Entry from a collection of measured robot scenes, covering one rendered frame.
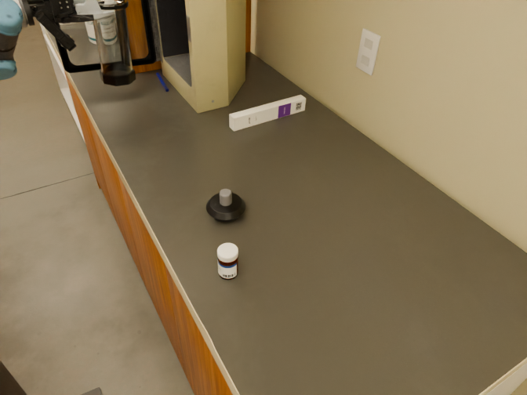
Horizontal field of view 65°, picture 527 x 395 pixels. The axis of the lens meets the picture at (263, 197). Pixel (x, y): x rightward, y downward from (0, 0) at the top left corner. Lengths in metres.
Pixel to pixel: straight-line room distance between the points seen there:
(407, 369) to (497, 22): 0.71
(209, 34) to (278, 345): 0.88
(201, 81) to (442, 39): 0.67
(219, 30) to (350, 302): 0.84
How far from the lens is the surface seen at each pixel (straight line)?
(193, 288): 0.84
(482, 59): 1.06
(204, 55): 1.29
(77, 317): 2.05
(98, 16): 1.25
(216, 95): 1.36
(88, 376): 1.89
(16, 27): 1.09
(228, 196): 0.93
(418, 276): 0.92
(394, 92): 1.24
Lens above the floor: 1.61
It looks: 41 degrees down
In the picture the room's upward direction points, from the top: 3 degrees clockwise
